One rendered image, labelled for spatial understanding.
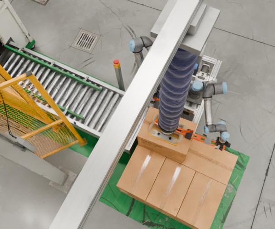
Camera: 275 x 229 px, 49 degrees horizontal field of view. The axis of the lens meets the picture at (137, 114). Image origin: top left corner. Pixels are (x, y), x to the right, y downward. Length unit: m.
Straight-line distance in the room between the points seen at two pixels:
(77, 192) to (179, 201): 2.59
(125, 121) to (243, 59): 4.05
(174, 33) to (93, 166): 0.73
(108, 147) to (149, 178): 2.52
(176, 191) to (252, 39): 2.92
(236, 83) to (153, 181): 2.14
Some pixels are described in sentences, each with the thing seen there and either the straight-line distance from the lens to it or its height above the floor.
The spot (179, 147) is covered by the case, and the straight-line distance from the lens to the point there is 3.44.
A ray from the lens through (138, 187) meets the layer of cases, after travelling 3.75.
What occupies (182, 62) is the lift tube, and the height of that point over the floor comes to 2.61.
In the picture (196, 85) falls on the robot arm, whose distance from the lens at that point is 3.39.
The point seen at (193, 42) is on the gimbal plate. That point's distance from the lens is 1.69.
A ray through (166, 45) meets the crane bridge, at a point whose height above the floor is 3.05.
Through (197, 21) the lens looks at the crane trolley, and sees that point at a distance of 1.67.
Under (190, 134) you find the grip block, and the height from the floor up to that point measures 1.09.
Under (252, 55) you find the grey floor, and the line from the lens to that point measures 5.28.
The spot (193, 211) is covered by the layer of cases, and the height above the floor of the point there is 0.54.
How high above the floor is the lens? 4.26
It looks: 69 degrees down
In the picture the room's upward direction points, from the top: 7 degrees counter-clockwise
